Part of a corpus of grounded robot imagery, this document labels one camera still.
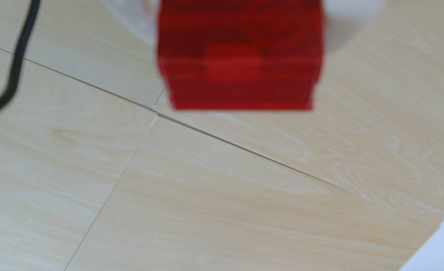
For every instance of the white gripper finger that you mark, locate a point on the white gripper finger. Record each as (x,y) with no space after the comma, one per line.
(346,18)
(135,18)

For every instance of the red block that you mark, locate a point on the red block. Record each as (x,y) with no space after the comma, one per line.
(241,56)

